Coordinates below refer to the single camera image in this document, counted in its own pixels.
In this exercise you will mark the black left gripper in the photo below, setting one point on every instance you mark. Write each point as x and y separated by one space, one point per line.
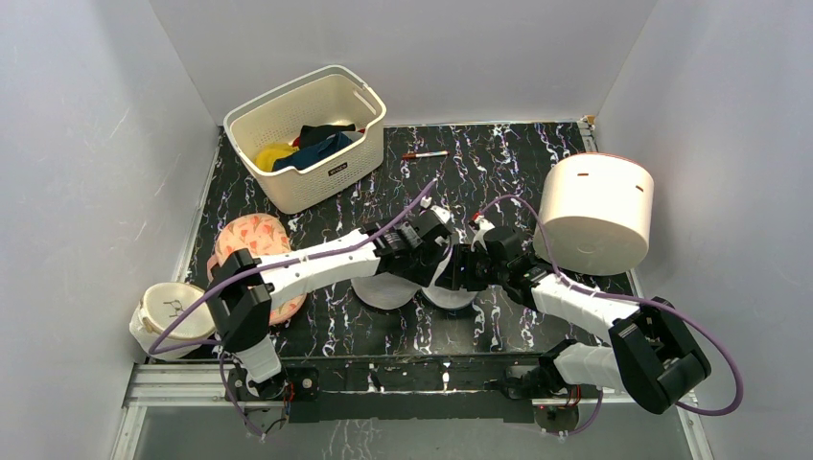
422 274

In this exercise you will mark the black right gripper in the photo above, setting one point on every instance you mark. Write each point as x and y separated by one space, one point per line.
474 275

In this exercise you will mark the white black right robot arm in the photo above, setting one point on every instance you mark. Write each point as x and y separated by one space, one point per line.
647 352

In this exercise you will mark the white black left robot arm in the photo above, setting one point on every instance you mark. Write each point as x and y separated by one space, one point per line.
247 290

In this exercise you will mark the cream perforated laundry basket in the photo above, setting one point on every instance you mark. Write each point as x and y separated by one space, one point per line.
332 95

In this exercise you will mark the red white marker pen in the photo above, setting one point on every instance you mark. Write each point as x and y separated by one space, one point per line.
419 155

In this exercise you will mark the cream cylindrical drum container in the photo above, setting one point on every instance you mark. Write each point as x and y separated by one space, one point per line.
596 210

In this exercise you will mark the navy blue cloth in basket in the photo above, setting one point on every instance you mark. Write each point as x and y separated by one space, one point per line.
309 156

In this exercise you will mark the black cloth in basket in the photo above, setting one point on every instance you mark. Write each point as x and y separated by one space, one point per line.
312 135

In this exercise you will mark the yellow cloth in basket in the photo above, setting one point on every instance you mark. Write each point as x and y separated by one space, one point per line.
266 157

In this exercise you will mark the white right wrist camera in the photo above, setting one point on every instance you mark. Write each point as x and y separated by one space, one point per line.
481 226

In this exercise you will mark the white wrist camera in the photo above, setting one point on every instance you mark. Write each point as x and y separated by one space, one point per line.
433 222
481 226

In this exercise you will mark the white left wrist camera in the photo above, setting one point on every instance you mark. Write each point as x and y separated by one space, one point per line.
433 222

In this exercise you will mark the black robot base mount plate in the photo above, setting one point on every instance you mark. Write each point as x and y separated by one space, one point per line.
501 386

